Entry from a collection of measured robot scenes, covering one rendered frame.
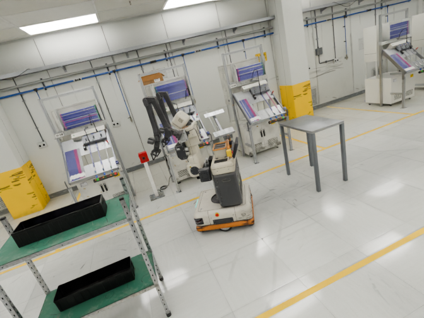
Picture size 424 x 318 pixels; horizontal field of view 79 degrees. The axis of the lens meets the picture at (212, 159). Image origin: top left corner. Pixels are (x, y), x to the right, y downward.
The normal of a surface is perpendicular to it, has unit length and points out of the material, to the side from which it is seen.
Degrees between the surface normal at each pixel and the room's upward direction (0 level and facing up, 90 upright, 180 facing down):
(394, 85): 90
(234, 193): 90
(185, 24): 90
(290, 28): 90
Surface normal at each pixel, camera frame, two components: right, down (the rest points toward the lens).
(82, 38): 0.33, 0.25
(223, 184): -0.10, 0.36
